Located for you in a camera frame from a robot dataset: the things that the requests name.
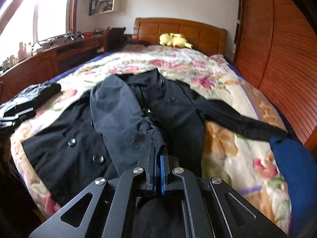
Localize wooden desk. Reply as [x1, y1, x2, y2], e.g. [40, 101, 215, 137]
[1, 35, 104, 103]

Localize folded black garment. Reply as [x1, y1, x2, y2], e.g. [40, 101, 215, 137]
[1, 81, 61, 133]

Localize dark wooden chair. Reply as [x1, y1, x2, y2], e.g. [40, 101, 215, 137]
[103, 27, 127, 53]

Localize floral bed blanket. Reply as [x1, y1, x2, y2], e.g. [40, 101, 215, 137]
[11, 45, 292, 231]

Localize yellow plush toy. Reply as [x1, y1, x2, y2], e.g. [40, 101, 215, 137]
[159, 33, 193, 49]

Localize black trench coat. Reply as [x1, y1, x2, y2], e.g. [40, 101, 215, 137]
[21, 68, 293, 238]

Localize wooden headboard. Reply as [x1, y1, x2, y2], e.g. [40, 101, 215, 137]
[132, 18, 227, 56]

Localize brown louvered wardrobe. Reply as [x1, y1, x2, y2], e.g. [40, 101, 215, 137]
[234, 0, 316, 153]

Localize blue garment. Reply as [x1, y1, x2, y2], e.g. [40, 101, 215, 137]
[269, 137, 316, 237]

